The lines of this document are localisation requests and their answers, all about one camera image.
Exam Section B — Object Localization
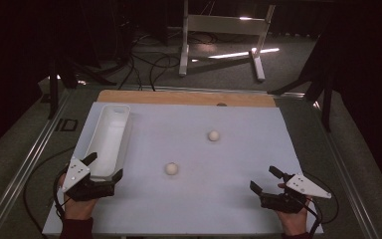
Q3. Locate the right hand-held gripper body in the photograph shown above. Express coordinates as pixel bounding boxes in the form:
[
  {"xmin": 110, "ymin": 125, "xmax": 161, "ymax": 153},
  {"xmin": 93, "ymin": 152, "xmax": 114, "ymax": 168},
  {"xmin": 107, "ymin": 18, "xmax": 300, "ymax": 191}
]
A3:
[{"xmin": 260, "ymin": 172, "xmax": 332, "ymax": 215}]

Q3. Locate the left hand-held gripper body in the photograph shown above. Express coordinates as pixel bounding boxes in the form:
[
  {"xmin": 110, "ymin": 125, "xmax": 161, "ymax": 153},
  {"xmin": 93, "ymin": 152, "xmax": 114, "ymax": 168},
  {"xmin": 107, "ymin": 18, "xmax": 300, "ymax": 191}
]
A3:
[{"xmin": 62, "ymin": 156, "xmax": 117, "ymax": 202}]

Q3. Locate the white plastic bin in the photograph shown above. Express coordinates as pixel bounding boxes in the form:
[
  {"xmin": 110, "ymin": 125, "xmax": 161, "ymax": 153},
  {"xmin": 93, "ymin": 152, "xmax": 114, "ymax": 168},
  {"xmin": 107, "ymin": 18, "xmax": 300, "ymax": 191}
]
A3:
[{"xmin": 85, "ymin": 104, "xmax": 133, "ymax": 183}]

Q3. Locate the person's left hand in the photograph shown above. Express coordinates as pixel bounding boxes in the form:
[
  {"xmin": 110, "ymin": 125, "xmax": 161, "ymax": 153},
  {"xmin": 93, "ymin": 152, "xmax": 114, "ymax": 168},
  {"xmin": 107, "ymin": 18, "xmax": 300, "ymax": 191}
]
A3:
[{"xmin": 57, "ymin": 173, "xmax": 97, "ymax": 221}]

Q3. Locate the person's right hand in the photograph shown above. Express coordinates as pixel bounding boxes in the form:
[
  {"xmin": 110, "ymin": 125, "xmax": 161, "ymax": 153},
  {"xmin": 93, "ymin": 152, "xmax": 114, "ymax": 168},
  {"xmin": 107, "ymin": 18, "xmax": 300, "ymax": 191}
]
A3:
[{"xmin": 276, "ymin": 196, "xmax": 313, "ymax": 237}]

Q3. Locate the black metal stand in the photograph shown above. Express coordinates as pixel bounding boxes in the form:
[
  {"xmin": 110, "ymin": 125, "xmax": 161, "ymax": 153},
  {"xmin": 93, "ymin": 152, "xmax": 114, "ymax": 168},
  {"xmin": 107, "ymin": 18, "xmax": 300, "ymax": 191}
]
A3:
[
  {"xmin": 268, "ymin": 29, "xmax": 336, "ymax": 132},
  {"xmin": 46, "ymin": 56, "xmax": 117, "ymax": 120}
]

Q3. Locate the white metal stand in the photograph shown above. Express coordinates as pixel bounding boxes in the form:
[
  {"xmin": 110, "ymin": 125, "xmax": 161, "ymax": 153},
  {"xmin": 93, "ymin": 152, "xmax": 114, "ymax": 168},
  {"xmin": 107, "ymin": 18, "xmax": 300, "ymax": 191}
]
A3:
[{"xmin": 178, "ymin": 0, "xmax": 277, "ymax": 83}]

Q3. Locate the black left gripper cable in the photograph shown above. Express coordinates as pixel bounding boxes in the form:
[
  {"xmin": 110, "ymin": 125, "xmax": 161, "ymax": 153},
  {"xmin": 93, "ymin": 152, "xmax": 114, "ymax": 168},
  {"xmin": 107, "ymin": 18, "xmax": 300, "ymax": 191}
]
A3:
[{"xmin": 22, "ymin": 147, "xmax": 78, "ymax": 235}]

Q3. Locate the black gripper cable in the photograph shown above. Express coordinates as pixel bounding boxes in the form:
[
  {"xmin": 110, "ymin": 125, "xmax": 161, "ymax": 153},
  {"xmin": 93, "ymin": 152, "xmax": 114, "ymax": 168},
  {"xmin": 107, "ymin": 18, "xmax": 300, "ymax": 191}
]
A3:
[
  {"xmin": 302, "ymin": 172, "xmax": 340, "ymax": 239},
  {"xmin": 22, "ymin": 147, "xmax": 78, "ymax": 235}
]

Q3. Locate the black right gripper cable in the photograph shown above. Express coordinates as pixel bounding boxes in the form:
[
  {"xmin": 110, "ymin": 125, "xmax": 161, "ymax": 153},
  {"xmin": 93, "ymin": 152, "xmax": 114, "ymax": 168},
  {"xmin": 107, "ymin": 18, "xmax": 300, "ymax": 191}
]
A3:
[{"xmin": 302, "ymin": 172, "xmax": 340, "ymax": 239}]

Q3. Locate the aluminium floor rail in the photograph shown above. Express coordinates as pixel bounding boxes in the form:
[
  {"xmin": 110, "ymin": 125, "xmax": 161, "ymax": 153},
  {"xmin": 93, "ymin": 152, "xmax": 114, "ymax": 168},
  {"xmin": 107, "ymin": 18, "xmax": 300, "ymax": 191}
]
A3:
[
  {"xmin": 0, "ymin": 89, "xmax": 73, "ymax": 239},
  {"xmin": 314, "ymin": 99, "xmax": 381, "ymax": 239}
]

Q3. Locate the black floor cable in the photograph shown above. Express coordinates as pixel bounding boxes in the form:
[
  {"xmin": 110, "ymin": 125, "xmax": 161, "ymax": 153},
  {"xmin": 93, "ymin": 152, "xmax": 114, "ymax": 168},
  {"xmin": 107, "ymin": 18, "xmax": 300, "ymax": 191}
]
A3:
[{"xmin": 117, "ymin": 33, "xmax": 182, "ymax": 93}]

